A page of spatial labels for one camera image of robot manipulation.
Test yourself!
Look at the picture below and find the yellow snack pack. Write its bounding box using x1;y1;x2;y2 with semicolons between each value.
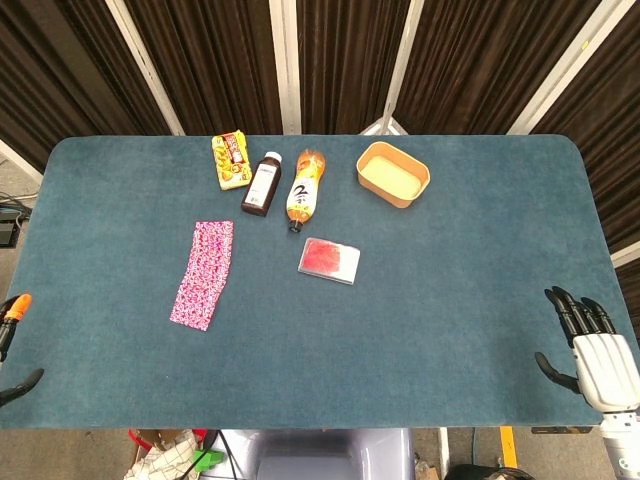
210;129;253;192

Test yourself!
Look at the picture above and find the dark brown medicine bottle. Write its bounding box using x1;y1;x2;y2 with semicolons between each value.
240;151;284;218

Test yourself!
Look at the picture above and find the dark brown curtain panel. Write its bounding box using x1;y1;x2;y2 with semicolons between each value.
394;0;604;135
532;0;640;331
295;0;412;135
0;0;174;174
123;0;284;136

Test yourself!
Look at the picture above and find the kraft paper bowl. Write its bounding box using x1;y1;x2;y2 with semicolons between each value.
355;141;432;210

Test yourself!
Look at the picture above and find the red ink pad box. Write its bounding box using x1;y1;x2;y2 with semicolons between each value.
297;236;362;286

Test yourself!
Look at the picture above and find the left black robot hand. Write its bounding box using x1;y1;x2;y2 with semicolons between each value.
0;293;45;407

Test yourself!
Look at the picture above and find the blue felt table cover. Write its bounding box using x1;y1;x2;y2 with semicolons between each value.
0;133;640;430

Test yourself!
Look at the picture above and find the white checkered cloth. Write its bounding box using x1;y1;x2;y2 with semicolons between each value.
123;429;202;480

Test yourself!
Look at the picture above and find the black rounded object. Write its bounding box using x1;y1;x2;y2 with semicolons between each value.
443;463;527;480

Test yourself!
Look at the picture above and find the white table leg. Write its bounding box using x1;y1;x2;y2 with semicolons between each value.
437;428;451;477

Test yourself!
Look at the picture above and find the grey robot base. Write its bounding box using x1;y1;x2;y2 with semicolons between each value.
219;428;417;480

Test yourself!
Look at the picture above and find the white frame post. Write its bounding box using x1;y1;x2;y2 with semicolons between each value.
506;0;637;136
103;0;185;137
359;0;427;137
268;0;303;135

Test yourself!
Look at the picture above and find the green plastic object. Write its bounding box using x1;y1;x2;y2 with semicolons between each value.
193;448;227;472

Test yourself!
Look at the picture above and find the orange tea drink bottle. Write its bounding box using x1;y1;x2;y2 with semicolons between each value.
285;148;327;235

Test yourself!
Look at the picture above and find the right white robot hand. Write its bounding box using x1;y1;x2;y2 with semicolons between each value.
533;286;640;414

